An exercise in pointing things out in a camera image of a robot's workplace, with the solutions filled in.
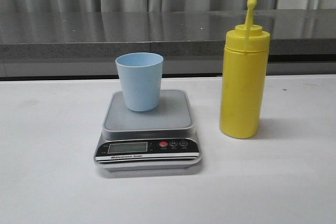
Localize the light blue plastic cup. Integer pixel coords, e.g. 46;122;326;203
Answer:
115;52;164;112

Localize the yellow squeeze bottle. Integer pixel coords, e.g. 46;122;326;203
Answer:
219;0;270;139

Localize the silver digital kitchen scale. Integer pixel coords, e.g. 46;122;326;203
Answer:
93;89;202;172

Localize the grey stone counter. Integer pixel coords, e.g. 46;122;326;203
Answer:
1;9;335;80

